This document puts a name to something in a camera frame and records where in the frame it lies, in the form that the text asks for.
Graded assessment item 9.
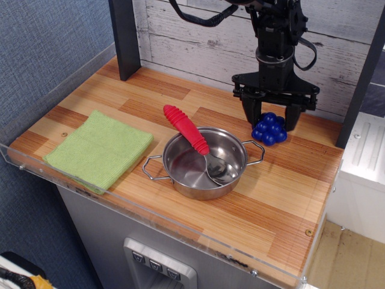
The red handled metal spoon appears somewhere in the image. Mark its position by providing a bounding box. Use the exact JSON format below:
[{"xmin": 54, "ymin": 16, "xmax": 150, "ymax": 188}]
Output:
[{"xmin": 163, "ymin": 105, "xmax": 238, "ymax": 185}]

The yellow object at corner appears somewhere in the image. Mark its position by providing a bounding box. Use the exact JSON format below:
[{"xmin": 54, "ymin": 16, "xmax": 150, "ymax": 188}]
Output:
[{"xmin": 30, "ymin": 275, "xmax": 54, "ymax": 289}]

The white ridged side unit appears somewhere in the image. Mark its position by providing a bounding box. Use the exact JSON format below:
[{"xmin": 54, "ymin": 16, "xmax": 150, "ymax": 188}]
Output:
[{"xmin": 326, "ymin": 113, "xmax": 384, "ymax": 243}]

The small steel pot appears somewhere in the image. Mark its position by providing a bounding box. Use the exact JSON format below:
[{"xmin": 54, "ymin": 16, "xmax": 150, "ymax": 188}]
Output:
[{"xmin": 142, "ymin": 126, "xmax": 265, "ymax": 200}]

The dark frame post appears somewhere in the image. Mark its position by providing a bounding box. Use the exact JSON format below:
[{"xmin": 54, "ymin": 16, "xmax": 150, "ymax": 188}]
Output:
[
  {"xmin": 334, "ymin": 0, "xmax": 385, "ymax": 149},
  {"xmin": 108, "ymin": 0, "xmax": 141, "ymax": 81}
]

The dark right frame post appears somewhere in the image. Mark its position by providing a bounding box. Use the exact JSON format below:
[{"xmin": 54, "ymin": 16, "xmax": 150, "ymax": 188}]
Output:
[{"xmin": 334, "ymin": 0, "xmax": 385, "ymax": 149}]

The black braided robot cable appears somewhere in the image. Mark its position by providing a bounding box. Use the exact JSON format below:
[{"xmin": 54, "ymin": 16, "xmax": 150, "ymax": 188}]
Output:
[{"xmin": 168, "ymin": 0, "xmax": 240, "ymax": 28}]

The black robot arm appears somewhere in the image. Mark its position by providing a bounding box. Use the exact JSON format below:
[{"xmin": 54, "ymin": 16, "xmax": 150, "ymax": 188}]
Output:
[{"xmin": 223, "ymin": 1, "xmax": 319, "ymax": 131}]

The green folded cloth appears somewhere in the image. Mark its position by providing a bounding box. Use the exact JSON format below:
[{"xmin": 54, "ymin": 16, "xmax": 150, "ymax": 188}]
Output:
[{"xmin": 43, "ymin": 110, "xmax": 153, "ymax": 194}]

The silver dispenser button panel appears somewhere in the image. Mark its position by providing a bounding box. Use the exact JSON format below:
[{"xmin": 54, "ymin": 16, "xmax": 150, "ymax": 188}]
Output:
[{"xmin": 123, "ymin": 237, "xmax": 198, "ymax": 288}]

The dark left frame post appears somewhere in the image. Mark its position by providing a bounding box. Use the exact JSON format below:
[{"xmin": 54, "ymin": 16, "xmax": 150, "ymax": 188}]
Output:
[{"xmin": 108, "ymin": 0, "xmax": 141, "ymax": 81}]

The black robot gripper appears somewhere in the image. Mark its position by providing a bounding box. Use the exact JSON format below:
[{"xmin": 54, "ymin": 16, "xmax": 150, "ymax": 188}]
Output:
[{"xmin": 232, "ymin": 58, "xmax": 319, "ymax": 131}]

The grey toy fridge cabinet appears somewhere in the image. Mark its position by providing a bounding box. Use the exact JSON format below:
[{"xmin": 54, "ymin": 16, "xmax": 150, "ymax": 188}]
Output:
[{"xmin": 55, "ymin": 183, "xmax": 283, "ymax": 289}]

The blue toy grape bunch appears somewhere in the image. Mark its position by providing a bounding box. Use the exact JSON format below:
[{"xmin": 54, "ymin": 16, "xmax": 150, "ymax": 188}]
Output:
[{"xmin": 251, "ymin": 112, "xmax": 288, "ymax": 146}]

